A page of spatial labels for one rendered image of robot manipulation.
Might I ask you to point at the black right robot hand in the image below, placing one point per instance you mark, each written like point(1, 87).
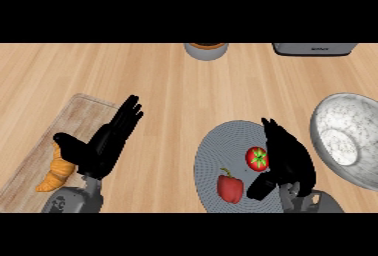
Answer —
point(289, 156)

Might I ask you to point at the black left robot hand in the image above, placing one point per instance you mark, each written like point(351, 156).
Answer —
point(110, 140)

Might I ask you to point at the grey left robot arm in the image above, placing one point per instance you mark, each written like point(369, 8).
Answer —
point(79, 196)

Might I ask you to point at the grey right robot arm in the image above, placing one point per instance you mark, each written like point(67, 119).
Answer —
point(308, 200)

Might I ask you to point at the red tomato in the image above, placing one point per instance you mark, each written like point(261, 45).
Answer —
point(258, 159)

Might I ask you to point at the white marble bowl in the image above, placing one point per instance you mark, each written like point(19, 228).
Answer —
point(345, 140)

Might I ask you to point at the grey round placemat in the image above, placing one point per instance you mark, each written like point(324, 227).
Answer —
point(227, 153)

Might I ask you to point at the golden croissant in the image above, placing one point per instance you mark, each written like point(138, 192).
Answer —
point(59, 175)

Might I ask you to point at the pale wooden cutting board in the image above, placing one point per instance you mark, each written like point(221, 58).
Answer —
point(39, 156)

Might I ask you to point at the red bell pepper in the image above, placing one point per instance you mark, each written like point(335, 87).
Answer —
point(231, 188)

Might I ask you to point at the grey appliance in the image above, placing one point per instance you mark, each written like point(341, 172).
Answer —
point(315, 49)

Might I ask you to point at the grey cup with orange rim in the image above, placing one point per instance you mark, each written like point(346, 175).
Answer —
point(208, 50)

